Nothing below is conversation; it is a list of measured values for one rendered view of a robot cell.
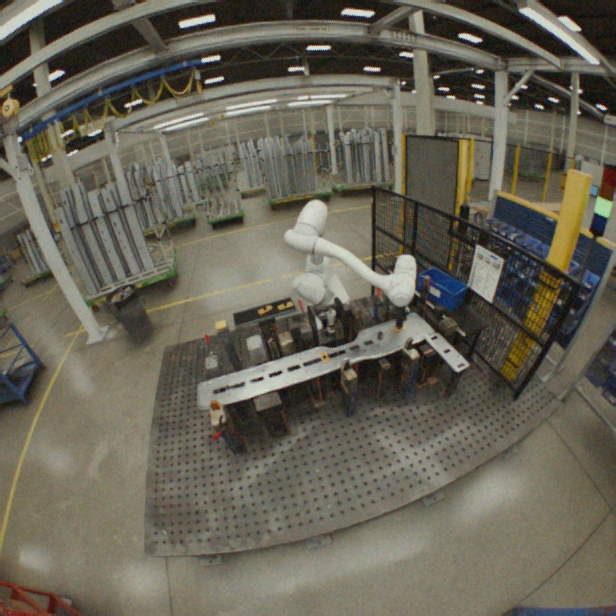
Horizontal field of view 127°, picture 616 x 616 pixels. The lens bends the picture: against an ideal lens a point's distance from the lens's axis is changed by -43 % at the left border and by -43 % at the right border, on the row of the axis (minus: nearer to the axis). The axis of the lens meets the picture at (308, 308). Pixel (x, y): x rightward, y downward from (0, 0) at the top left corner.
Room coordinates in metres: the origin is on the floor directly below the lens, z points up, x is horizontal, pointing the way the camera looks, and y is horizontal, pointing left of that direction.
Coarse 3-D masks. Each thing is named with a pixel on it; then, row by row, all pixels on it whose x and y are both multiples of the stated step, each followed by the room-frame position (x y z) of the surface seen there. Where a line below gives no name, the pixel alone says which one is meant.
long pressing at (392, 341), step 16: (416, 320) 1.16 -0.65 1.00; (368, 336) 1.09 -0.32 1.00; (384, 336) 1.07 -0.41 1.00; (400, 336) 1.05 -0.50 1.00; (416, 336) 1.03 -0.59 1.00; (304, 352) 1.03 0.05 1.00; (320, 352) 1.02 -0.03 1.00; (352, 352) 0.99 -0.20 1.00; (368, 352) 0.97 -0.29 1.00; (384, 352) 0.95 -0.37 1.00; (256, 368) 0.96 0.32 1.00; (272, 368) 0.95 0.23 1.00; (304, 368) 0.92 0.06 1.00; (320, 368) 0.91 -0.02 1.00; (336, 368) 0.90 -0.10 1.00; (208, 384) 0.88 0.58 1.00; (224, 384) 0.87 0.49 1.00; (256, 384) 0.85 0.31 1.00; (272, 384) 0.84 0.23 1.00; (288, 384) 0.83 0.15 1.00; (208, 400) 0.78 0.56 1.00; (224, 400) 0.77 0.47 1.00; (240, 400) 0.77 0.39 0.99
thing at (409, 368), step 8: (408, 352) 0.88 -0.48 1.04; (416, 352) 0.87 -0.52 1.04; (408, 360) 0.86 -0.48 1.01; (416, 360) 0.84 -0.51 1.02; (408, 368) 0.85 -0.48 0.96; (416, 368) 0.84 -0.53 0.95; (400, 376) 0.90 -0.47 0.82; (408, 376) 0.85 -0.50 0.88; (400, 384) 0.88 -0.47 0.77; (408, 384) 0.84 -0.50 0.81; (400, 392) 0.86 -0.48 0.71; (408, 392) 0.84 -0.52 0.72
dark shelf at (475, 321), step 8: (392, 272) 1.71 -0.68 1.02; (416, 272) 1.66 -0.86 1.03; (416, 280) 1.55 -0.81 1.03; (416, 288) 1.45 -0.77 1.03; (432, 304) 1.25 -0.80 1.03; (464, 304) 1.20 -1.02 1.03; (448, 312) 1.15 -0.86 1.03; (456, 312) 1.14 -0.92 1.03; (464, 312) 1.12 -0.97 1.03; (472, 312) 1.11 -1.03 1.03; (456, 320) 1.07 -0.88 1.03; (464, 320) 1.05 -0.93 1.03; (472, 320) 1.04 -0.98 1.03; (480, 320) 1.03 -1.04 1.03; (464, 328) 0.99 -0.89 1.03; (472, 328) 0.97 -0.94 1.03; (480, 328) 0.96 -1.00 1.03; (464, 336) 0.95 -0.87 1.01
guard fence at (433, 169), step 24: (408, 144) 3.66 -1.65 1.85; (432, 144) 3.13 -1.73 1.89; (456, 144) 2.71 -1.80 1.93; (408, 168) 3.67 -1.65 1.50; (432, 168) 3.11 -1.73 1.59; (456, 168) 2.69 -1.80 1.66; (408, 192) 3.66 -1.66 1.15; (432, 192) 3.10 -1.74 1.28; (456, 192) 2.65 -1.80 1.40; (408, 216) 3.63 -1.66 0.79; (432, 216) 3.07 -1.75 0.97; (408, 240) 3.59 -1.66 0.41; (432, 240) 3.02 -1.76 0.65; (432, 264) 2.98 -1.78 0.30
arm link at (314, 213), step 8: (304, 208) 1.45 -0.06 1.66; (312, 208) 1.42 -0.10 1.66; (320, 208) 1.43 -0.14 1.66; (304, 216) 1.39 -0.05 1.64; (312, 216) 1.38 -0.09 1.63; (320, 216) 1.39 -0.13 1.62; (312, 224) 1.35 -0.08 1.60; (320, 224) 1.37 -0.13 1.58; (320, 232) 1.42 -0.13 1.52; (312, 256) 1.63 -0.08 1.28; (320, 256) 1.63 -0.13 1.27; (312, 264) 1.70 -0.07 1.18; (320, 264) 1.69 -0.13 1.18; (328, 264) 1.76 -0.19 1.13; (304, 272) 1.76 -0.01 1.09; (312, 272) 1.70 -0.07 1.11; (320, 272) 1.70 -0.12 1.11
